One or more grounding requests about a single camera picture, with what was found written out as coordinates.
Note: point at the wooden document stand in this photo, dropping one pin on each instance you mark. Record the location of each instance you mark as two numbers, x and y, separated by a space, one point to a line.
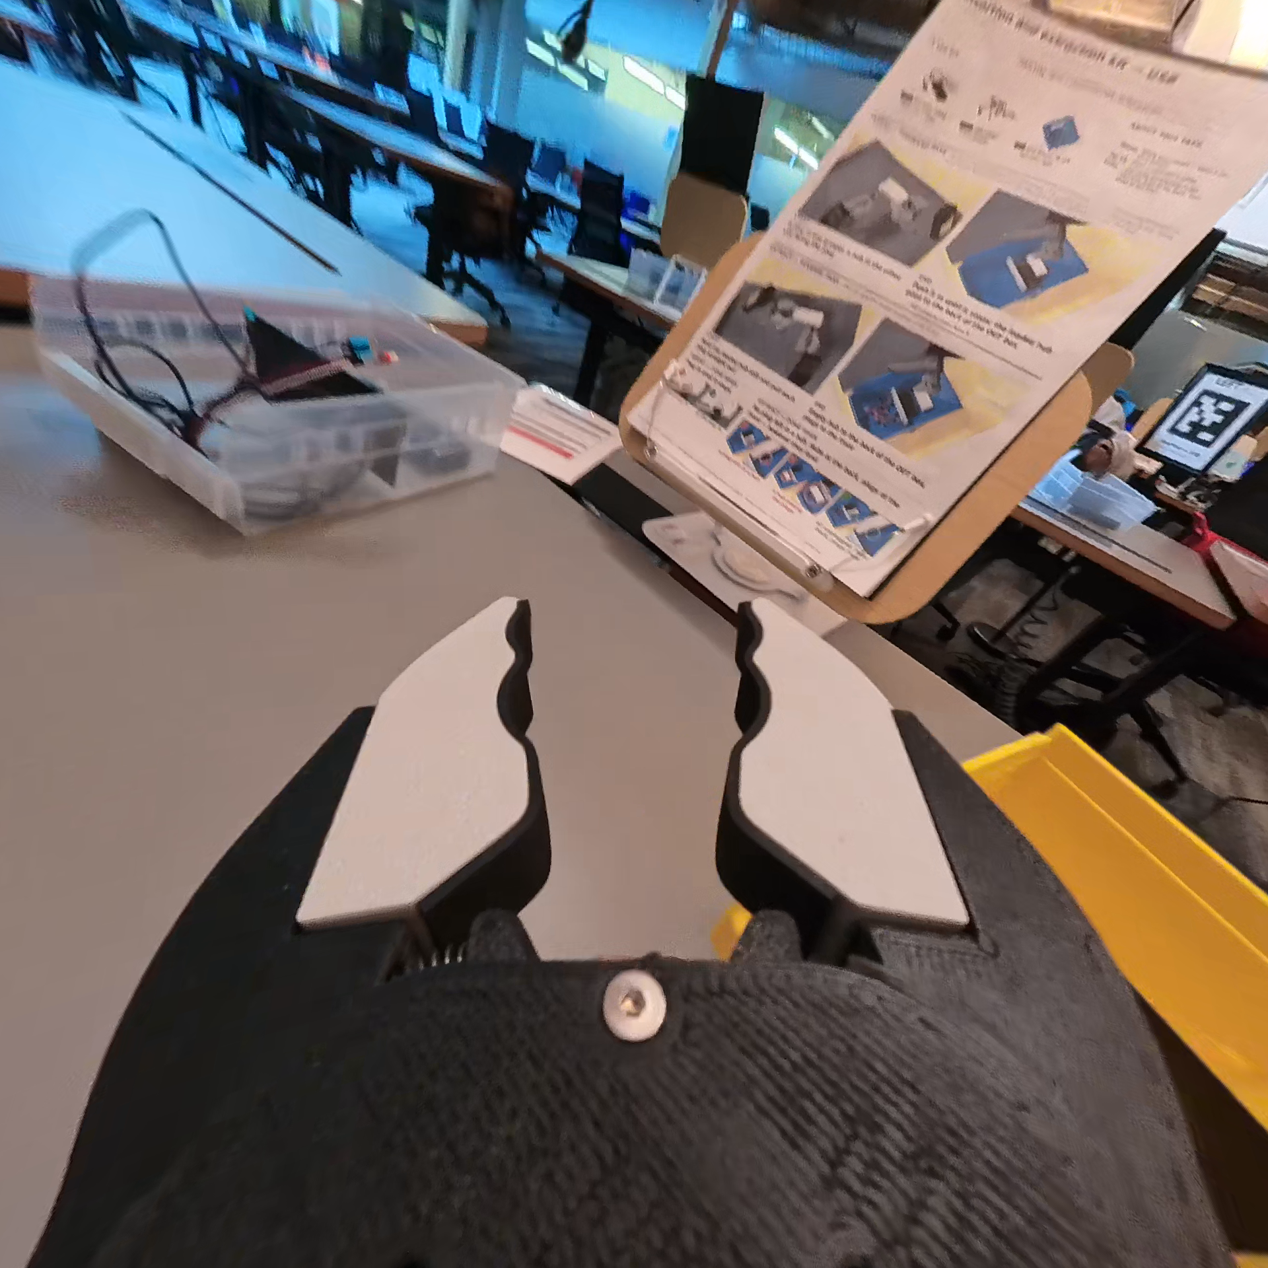
699 224

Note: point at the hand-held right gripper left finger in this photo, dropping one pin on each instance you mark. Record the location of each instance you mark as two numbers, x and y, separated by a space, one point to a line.
426 793

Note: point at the group of black office chairs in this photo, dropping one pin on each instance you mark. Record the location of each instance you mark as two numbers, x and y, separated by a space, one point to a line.
595 218

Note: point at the clear plastic bin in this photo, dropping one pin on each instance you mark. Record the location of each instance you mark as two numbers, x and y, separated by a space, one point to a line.
445 416
1090 496

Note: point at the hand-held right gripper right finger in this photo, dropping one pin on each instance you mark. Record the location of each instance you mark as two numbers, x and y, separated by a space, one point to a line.
842 793

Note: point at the long wooden table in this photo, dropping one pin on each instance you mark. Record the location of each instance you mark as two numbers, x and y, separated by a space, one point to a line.
426 148

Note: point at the yellow plastic bin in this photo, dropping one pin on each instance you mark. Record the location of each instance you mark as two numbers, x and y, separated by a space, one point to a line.
1138 891

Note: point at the printed instruction sheet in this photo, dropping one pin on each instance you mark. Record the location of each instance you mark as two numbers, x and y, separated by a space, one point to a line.
891 298

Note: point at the black white printed tag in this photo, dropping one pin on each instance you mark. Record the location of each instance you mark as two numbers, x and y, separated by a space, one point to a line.
1208 416

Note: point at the white sheet red label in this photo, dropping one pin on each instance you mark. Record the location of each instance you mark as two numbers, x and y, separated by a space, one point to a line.
554 437

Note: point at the black monitor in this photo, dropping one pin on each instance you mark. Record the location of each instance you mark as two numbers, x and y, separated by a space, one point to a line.
721 133

